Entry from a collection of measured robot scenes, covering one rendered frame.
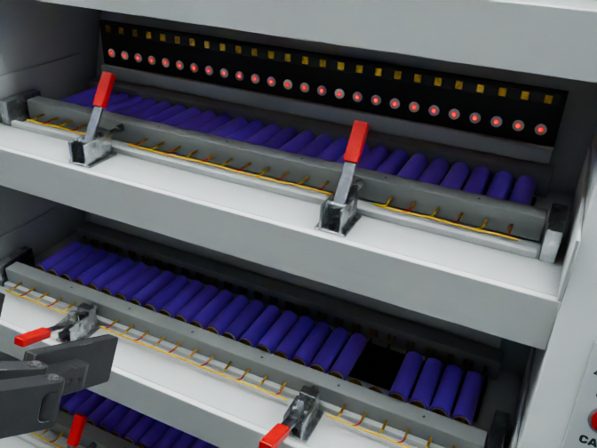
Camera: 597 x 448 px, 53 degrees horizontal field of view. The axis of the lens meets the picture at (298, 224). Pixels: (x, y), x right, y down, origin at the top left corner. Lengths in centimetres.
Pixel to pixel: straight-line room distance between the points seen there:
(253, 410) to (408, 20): 37
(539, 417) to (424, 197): 19
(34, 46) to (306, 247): 44
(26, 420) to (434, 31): 36
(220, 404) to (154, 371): 8
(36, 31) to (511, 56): 54
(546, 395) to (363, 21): 31
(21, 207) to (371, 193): 45
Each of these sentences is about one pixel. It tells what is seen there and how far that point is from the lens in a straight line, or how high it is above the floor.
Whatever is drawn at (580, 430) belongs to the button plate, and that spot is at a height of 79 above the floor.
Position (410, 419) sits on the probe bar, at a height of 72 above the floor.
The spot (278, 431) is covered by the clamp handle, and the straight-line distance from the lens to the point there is 52.
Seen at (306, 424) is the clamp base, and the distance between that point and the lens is 56.
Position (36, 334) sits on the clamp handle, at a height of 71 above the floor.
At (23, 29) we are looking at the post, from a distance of 78.
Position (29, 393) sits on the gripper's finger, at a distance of 32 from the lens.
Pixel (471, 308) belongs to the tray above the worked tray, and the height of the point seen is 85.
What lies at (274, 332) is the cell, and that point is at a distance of 64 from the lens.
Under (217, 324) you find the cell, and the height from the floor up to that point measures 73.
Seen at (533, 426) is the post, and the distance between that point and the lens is 50.
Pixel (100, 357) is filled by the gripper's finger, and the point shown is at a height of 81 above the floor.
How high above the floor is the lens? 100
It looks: 14 degrees down
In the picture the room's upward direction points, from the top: 10 degrees clockwise
